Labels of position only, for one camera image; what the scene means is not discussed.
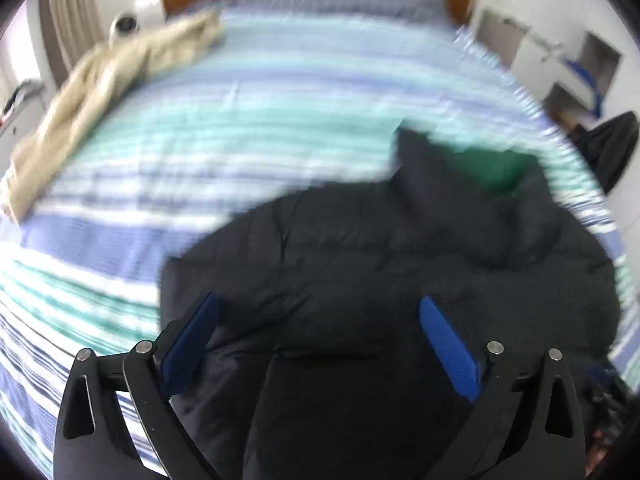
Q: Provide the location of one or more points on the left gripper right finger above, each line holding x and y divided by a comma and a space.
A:
525, 421

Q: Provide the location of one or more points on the beige curtain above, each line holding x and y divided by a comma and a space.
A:
77, 28

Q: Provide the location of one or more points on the small white fan heater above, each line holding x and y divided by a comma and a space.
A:
124, 25

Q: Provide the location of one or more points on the white low drawer cabinet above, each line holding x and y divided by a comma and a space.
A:
28, 108

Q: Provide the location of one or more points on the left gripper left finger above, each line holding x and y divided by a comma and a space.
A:
92, 440

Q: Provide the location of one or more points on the striped blue green bed sheet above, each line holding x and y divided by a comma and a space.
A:
283, 101

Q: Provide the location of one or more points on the white desk with drawers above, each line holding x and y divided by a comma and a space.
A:
536, 63

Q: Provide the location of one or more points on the cream fleece blanket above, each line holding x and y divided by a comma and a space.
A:
97, 82

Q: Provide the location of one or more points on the blue cloth on desk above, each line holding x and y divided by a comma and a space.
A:
595, 100

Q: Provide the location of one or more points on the black puffer jacket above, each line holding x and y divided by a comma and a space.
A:
320, 368

